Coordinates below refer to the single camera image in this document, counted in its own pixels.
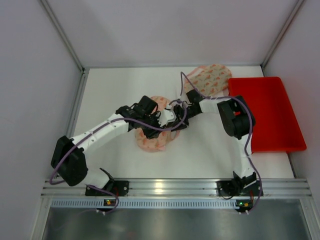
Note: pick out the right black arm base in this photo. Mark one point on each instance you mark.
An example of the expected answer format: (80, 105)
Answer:
(228, 188)

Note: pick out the slotted grey cable duct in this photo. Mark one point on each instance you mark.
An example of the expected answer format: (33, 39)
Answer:
(150, 203)

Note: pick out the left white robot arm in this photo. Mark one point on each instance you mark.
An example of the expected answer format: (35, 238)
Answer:
(71, 157)

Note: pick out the floral mesh laundry bag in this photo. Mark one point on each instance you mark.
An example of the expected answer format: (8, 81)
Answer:
(210, 79)

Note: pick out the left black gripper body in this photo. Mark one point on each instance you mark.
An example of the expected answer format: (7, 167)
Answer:
(152, 129)

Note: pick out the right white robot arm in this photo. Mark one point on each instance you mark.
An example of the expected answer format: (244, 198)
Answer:
(237, 121)

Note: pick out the aluminium mounting rail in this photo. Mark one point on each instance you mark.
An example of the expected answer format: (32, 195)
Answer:
(273, 188)

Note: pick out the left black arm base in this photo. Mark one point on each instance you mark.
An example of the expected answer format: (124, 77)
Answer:
(120, 188)

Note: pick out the red plastic tray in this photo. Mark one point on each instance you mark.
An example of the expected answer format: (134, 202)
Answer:
(276, 128)

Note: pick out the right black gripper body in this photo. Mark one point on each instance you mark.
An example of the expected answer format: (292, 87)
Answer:
(180, 116)

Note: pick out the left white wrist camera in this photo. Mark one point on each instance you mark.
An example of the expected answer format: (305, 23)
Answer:
(167, 115)

